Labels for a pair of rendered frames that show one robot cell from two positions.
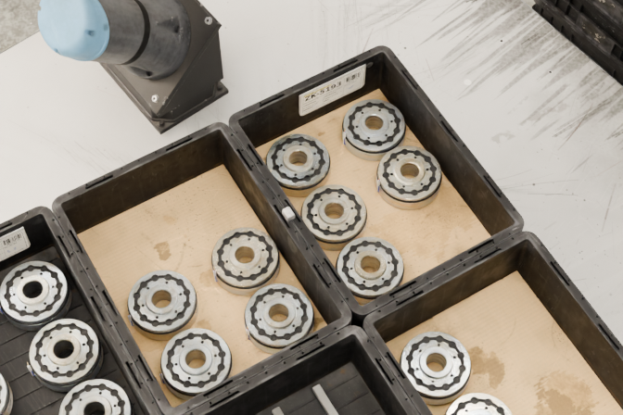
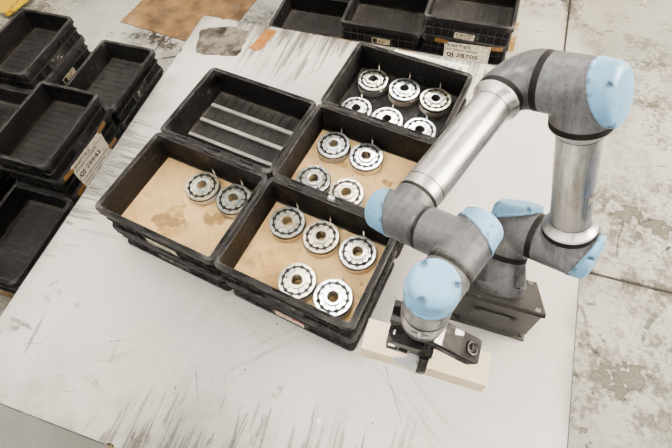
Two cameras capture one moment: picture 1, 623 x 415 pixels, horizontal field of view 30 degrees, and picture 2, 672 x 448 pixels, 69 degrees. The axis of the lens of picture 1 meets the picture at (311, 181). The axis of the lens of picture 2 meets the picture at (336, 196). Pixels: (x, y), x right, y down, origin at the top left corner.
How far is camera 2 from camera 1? 1.55 m
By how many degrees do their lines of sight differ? 61
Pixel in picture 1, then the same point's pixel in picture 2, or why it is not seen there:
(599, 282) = (186, 331)
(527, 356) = (196, 233)
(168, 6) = (494, 280)
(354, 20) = (417, 423)
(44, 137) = not seen: hidden behind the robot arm
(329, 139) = (354, 283)
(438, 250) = (262, 258)
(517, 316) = (208, 249)
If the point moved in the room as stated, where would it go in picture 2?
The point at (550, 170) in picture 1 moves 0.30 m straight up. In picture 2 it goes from (239, 385) to (208, 358)
